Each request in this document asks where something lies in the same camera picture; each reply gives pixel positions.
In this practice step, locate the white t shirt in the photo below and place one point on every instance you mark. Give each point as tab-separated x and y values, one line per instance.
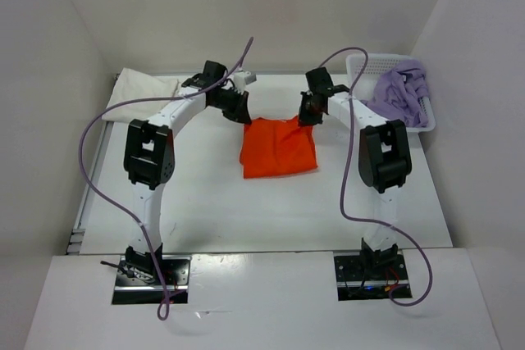
131	85

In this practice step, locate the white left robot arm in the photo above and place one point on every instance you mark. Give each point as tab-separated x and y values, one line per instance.
149	158

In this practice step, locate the lavender t shirt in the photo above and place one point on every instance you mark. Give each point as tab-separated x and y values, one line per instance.
397	93

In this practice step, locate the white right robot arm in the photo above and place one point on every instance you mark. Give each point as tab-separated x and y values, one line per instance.
384	160

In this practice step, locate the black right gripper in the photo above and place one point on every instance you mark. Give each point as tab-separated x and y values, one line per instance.
304	119

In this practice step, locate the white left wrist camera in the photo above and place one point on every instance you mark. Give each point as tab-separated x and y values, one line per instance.
242	78

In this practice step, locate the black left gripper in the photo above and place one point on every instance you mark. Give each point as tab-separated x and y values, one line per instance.
240	111

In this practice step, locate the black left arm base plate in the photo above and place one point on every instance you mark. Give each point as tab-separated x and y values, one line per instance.
134	287

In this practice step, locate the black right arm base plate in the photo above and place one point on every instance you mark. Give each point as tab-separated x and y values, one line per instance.
355	284

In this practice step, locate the orange t shirt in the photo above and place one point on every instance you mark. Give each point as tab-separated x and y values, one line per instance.
275	148

